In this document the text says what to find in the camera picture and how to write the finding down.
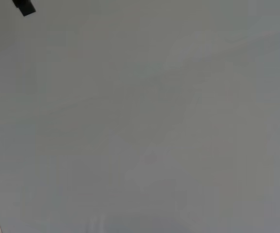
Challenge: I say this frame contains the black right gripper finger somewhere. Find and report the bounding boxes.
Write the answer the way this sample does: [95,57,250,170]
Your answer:
[12,0,36,17]

